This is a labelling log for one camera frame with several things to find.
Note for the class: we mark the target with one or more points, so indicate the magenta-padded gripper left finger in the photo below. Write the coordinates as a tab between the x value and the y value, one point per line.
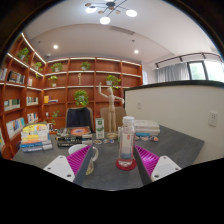
60	166

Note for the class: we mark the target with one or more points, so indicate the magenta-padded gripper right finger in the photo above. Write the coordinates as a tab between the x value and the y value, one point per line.
163	168

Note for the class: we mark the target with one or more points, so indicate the clear plastic water bottle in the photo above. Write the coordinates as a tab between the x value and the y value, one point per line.
127	140

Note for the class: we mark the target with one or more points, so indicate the stack of dark books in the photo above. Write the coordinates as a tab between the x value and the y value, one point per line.
73	136

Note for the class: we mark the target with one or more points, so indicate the flat round red coaster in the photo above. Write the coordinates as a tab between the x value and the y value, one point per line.
126	168

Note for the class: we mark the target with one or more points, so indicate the stack of colourful books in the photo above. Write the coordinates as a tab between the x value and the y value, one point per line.
35	138

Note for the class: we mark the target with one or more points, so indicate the dark blue chair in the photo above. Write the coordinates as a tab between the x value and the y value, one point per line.
79	118

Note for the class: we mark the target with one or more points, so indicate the green and white carton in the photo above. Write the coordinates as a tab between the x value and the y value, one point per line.
100	128

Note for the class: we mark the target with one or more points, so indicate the tan chair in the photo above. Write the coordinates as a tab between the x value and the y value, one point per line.
120	115

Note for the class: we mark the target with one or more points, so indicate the wooden artist mannequin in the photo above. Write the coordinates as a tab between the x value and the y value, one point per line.
111	106

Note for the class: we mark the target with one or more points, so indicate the orange wooden shelf unit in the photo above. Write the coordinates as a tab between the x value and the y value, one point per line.
63	83

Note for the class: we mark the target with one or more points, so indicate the grey curtain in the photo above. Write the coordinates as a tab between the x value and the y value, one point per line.
173	72

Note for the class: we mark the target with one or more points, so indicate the window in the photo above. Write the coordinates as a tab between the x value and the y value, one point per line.
206	70

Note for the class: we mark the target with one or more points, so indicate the recessed ceiling spotlight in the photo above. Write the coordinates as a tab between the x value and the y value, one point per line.
55	47
136	51

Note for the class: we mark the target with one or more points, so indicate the branched ceiling lamp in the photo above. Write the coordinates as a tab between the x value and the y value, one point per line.
105	20

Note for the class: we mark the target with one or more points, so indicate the white wall socket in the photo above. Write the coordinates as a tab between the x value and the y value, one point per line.
213	119

